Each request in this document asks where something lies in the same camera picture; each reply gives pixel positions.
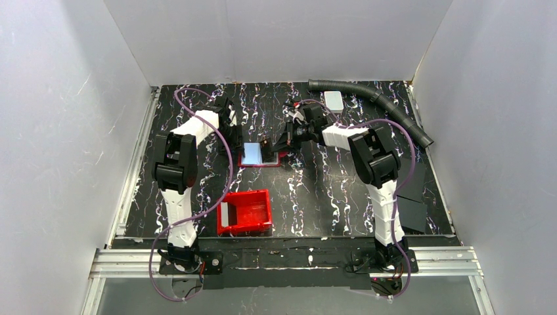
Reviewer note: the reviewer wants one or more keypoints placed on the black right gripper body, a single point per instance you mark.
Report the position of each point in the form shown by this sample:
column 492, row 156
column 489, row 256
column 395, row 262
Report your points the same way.
column 288, row 135

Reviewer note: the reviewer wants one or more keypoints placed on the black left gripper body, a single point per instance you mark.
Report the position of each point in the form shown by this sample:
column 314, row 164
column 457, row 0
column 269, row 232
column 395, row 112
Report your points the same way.
column 237, row 136

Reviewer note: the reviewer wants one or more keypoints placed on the black credit card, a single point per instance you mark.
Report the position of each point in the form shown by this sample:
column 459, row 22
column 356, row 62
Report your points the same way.
column 267, row 154

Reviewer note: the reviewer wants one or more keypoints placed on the red plastic bin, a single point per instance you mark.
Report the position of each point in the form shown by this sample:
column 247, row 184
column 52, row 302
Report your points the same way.
column 244, row 212

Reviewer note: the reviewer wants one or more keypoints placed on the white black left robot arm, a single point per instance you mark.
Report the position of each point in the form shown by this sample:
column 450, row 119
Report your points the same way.
column 175, row 162

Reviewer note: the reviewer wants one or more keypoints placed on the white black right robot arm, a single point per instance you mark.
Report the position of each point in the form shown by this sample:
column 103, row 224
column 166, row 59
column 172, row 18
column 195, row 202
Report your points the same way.
column 375, row 161

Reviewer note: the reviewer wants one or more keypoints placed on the upper black card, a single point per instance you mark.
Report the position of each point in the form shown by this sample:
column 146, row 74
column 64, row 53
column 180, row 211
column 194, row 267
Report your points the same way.
column 414, row 188

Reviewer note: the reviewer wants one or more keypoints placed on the lower black card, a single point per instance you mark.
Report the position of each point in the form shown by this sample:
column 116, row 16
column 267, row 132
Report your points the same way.
column 412, row 215

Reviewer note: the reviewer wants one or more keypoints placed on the black grey pliers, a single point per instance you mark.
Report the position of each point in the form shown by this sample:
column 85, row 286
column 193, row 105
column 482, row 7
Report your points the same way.
column 293, row 106

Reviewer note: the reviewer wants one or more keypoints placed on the white rectangular box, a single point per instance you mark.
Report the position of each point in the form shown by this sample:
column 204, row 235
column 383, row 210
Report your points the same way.
column 334, row 101

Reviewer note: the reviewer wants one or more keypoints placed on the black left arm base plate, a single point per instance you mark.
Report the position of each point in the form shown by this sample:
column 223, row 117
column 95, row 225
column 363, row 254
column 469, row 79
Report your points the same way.
column 176, row 260

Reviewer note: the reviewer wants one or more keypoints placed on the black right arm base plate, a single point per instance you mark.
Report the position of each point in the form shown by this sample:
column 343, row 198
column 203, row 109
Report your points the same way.
column 371, row 261

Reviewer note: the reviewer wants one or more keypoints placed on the aluminium frame rail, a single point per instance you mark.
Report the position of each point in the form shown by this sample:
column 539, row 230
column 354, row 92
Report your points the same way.
column 321, row 212

